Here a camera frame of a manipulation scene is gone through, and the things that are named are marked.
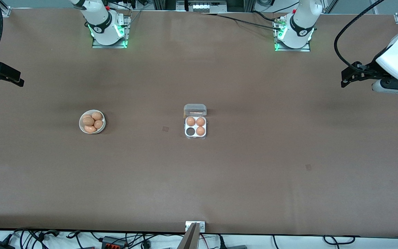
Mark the clear plastic egg box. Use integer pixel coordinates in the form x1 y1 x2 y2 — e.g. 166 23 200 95
184 104 207 140

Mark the black adapter with orange buttons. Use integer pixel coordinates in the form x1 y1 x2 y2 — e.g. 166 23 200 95
101 236 128 249

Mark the white ceramic bowl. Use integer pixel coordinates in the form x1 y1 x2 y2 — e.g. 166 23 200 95
79 109 106 135

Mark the grey camera mount beam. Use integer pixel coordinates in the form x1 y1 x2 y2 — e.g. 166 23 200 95
178 222 201 249

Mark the grey power strip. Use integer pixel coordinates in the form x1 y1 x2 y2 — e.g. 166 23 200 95
177 0 228 13

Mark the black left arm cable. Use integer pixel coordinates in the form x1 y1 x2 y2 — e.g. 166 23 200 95
334 0 388 75

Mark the thin black cable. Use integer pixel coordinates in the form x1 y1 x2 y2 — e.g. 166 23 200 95
253 11 281 22
202 13 282 31

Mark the small silver bracket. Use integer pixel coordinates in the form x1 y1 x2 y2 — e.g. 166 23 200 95
185 221 206 232

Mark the looped black cable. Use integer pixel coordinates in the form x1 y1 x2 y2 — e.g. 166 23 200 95
323 235 356 245

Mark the tangled black cable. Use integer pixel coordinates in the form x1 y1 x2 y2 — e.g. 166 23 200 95
12 228 60 242

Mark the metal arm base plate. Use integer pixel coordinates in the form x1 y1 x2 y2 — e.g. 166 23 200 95
274 17 311 52
92 16 131 49

